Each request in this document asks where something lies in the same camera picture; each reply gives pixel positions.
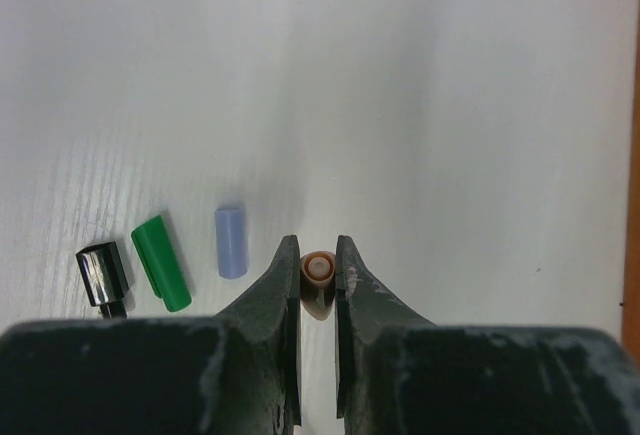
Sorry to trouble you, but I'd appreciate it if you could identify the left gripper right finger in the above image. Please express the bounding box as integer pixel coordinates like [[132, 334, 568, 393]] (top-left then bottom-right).
[[335, 236, 635, 434]]

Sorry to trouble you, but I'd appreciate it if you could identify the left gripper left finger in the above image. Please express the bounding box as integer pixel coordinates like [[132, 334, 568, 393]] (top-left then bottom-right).
[[1, 235, 301, 434]]

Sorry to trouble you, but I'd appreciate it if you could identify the pastel pink highlighter cap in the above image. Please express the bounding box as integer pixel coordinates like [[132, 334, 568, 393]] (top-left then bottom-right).
[[300, 251, 336, 321]]

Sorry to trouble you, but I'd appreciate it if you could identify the pastel purple highlighter cap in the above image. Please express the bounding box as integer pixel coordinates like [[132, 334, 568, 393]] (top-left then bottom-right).
[[215, 206, 248, 280]]

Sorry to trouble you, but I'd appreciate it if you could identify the black pen cap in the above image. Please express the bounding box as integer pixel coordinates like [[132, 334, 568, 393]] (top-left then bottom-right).
[[75, 241, 129, 319]]

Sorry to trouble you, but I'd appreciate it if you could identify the green pen cap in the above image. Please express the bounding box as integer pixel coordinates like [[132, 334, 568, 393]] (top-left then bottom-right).
[[131, 215, 192, 313]]

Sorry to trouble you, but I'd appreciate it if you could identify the orange compartment tray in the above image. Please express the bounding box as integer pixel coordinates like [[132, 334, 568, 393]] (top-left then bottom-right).
[[621, 220, 639, 363]]

